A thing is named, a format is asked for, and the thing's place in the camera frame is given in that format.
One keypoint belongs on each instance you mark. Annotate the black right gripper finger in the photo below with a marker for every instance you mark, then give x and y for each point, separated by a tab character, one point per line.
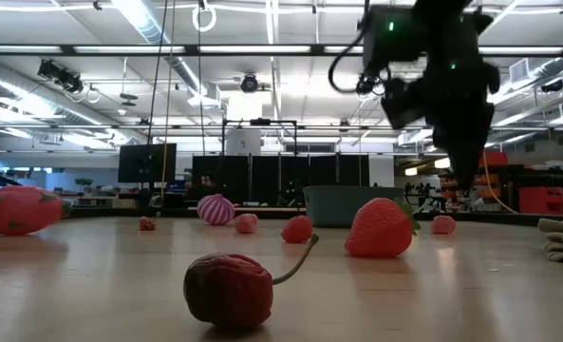
463	166

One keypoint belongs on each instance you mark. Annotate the large red strawberry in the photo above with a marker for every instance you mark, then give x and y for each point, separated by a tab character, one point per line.
378	230

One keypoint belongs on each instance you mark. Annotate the purple white striped ball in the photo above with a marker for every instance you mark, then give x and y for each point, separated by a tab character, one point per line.
215	210

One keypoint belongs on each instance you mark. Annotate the tiny dark red berry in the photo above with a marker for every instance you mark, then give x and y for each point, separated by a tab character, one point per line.
147	223

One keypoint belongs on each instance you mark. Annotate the pink dragon fruit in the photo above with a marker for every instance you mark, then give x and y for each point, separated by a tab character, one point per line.
17	210

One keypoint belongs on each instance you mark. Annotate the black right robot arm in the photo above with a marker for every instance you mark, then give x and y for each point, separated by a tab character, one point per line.
452	24

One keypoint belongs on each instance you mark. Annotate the storage rack with bins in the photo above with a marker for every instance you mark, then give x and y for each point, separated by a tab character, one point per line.
542	190

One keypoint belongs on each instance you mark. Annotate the teal bowl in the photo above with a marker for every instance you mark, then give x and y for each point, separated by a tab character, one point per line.
328	206

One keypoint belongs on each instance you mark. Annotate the small red raspberry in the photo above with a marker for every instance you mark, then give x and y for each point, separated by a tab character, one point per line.
297	229

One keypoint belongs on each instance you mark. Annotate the black partition panels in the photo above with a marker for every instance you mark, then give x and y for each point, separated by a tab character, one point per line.
267	178

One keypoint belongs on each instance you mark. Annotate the white cabinet box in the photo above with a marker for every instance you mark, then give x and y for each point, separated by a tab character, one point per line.
243	141

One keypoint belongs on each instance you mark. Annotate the person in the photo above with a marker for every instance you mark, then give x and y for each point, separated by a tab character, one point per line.
208	183

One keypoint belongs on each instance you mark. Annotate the black overhead truss beam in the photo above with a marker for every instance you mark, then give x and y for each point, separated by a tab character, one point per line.
191	49

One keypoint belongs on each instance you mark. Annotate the dark red cherry with stem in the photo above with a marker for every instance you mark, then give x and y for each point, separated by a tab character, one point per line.
229	292

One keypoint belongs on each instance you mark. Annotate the black monitor screen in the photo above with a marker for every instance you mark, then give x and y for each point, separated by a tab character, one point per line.
138	164

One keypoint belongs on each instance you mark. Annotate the small potted plant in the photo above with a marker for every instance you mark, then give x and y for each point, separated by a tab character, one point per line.
83	183

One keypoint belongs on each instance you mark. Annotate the black table edge frame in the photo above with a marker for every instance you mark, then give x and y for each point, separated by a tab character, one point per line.
499	218

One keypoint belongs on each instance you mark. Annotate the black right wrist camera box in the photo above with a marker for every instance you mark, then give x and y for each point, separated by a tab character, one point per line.
390	40

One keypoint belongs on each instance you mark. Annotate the black dome ceiling camera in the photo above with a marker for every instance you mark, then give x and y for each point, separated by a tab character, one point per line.
249	83

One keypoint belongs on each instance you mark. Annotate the black gantry frame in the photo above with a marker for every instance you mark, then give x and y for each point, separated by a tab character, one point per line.
224	138

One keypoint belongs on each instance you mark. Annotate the silver ceiling duct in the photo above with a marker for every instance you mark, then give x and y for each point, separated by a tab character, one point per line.
148	28

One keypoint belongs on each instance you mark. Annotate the black ceiling camera rig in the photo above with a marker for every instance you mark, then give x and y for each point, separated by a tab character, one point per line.
60	76

